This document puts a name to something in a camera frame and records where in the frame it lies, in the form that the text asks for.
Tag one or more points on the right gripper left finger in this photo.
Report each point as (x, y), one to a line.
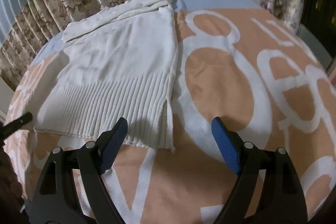
(55, 199)

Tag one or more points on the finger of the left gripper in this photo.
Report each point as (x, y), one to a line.
(15, 125)

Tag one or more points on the white knit sweater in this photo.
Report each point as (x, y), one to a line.
(118, 63)

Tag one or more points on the orange white lettered bedsheet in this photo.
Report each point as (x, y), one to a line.
(236, 63)

